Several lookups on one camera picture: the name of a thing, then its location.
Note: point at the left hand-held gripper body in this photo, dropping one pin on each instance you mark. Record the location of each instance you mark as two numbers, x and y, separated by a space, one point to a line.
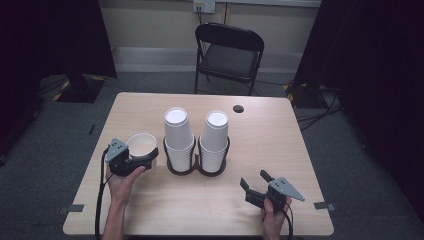
117 156

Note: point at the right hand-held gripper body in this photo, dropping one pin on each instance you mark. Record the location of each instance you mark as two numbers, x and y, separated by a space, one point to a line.
280 191

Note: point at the single white paper cup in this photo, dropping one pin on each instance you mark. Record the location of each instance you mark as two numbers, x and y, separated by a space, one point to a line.
141 144

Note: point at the black double cup holder rack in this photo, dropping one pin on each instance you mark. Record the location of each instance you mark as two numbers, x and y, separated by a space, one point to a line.
196 168

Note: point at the person's right hand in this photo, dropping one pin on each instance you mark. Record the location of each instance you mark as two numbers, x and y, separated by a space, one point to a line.
273 218

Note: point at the person's left hand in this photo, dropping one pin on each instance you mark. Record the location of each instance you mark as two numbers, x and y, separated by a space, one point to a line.
121 186

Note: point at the stack of white paper cups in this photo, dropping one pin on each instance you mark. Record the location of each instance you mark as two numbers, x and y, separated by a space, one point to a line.
215 133
177 133

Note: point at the grey tape strip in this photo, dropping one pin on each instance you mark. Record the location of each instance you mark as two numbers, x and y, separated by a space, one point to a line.
325 206
71 209

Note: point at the black stand base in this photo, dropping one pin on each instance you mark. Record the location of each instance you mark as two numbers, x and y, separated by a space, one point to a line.
305 95
80 88

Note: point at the black folding chair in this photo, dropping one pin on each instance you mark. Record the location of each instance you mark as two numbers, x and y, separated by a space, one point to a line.
230 60

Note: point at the dark curtain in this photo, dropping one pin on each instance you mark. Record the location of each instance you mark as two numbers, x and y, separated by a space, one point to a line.
373 83
43 50

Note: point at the white wall outlet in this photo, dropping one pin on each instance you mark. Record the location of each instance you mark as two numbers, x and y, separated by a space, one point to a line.
204 6

